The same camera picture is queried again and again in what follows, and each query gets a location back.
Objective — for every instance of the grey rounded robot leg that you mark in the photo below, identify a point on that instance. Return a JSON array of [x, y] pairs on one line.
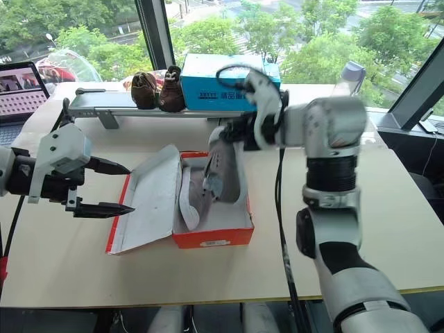
[[260, 317], [166, 319]]

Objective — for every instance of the orange shoebox with hinged lid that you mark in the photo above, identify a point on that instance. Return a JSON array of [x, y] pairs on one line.
[[149, 201]]

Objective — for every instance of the black window pillar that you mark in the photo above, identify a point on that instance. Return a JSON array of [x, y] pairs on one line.
[[154, 34]]

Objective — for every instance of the dark brown laced boot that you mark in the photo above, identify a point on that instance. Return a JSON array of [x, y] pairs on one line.
[[171, 93]]

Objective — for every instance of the smartphone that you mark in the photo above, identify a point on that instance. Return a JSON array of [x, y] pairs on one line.
[[429, 126]]

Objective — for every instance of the brown suede shoe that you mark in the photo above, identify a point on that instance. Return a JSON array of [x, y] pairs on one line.
[[144, 92]]

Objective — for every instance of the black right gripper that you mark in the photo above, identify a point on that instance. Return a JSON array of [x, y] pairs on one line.
[[248, 138]]

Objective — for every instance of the grey sneaker with white sole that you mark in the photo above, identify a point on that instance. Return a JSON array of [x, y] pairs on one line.
[[225, 173], [192, 197]]

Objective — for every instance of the black slanted window frame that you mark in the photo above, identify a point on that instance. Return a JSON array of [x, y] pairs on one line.
[[412, 104]]

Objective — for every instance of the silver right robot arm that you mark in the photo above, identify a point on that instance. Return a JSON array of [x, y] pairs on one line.
[[333, 121]]

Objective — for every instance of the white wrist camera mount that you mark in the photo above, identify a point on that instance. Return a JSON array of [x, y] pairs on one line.
[[64, 145], [265, 97]]

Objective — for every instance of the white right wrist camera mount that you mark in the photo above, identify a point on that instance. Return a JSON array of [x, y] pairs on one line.
[[265, 97]]

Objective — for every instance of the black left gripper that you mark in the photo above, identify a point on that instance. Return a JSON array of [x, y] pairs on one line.
[[57, 187]]

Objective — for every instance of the lavender lidded bottle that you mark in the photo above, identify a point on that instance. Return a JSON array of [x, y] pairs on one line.
[[352, 78]]

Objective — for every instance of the laptop computer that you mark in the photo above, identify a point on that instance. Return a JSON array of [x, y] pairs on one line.
[[19, 93]]

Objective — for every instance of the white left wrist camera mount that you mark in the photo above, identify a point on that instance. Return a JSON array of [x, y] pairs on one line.
[[64, 145]]

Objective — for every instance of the grey metal rail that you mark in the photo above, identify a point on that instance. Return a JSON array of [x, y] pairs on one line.
[[118, 105]]

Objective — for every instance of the clear plastic bag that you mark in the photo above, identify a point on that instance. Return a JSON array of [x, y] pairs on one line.
[[69, 67]]

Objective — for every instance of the red clamp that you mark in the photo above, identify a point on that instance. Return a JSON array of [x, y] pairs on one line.
[[3, 272]]

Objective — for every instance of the blue shoebox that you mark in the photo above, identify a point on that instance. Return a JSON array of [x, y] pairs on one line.
[[215, 81]]

